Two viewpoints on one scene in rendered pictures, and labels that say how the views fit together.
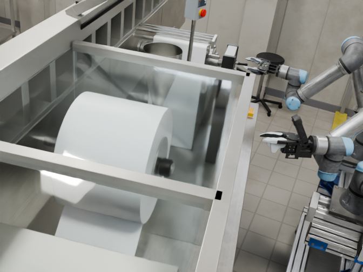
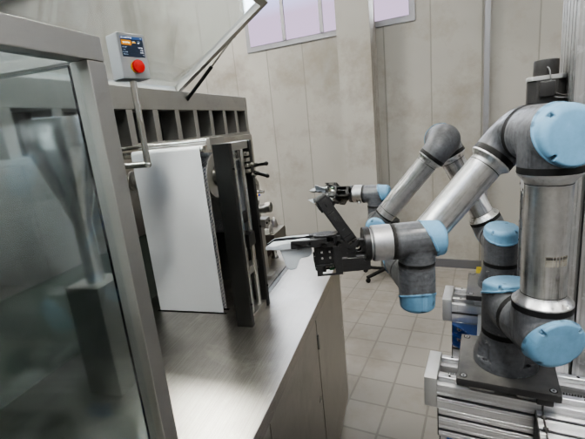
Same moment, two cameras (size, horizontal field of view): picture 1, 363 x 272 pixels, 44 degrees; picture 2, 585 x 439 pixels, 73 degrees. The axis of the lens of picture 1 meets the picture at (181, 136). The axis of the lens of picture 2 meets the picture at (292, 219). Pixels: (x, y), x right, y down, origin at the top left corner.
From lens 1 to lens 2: 1.07 m
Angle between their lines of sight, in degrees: 19
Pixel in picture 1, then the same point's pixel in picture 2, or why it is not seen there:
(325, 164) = (404, 278)
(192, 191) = not seen: outside the picture
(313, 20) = not seen: hidden behind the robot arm
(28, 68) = not seen: outside the picture
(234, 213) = (255, 408)
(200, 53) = (192, 158)
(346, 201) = (484, 355)
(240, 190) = (280, 362)
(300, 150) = (346, 257)
